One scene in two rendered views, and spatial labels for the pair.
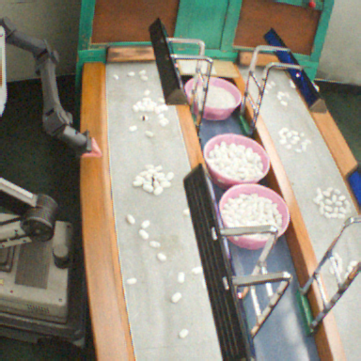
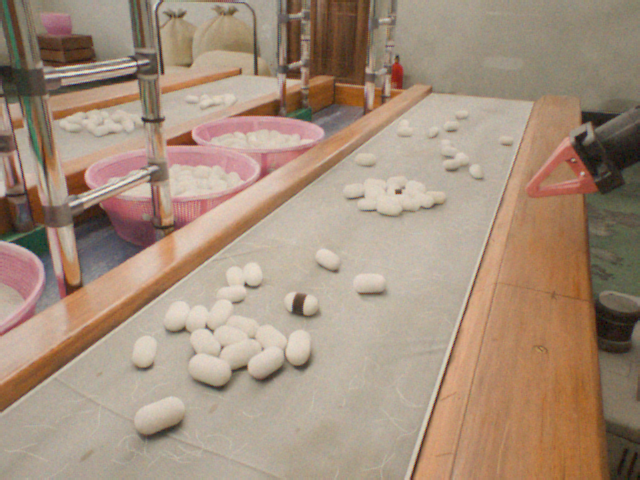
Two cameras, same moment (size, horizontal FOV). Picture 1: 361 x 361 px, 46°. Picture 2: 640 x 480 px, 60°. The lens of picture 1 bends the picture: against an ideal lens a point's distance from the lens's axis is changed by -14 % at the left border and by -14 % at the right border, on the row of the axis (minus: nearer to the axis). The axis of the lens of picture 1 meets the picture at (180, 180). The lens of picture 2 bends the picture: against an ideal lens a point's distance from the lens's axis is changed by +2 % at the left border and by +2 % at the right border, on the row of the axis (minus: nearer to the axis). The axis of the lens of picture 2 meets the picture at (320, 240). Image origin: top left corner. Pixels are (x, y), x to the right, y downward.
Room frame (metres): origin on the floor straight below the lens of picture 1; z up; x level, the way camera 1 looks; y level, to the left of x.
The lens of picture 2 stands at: (1.96, 0.51, 1.05)
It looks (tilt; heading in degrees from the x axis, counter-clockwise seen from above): 25 degrees down; 218
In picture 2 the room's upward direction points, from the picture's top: 2 degrees clockwise
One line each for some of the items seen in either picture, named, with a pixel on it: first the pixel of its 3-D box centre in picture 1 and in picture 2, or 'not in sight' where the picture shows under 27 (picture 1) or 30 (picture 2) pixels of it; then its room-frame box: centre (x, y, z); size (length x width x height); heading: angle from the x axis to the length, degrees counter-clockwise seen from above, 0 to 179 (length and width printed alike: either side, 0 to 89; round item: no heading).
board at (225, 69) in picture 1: (204, 67); not in sight; (2.08, -0.01, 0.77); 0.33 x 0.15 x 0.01; 107
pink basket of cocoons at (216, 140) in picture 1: (235, 164); (178, 196); (1.45, -0.20, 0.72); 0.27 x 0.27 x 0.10
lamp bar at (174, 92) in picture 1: (165, 54); not in sight; (1.63, 0.15, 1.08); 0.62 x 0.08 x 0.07; 17
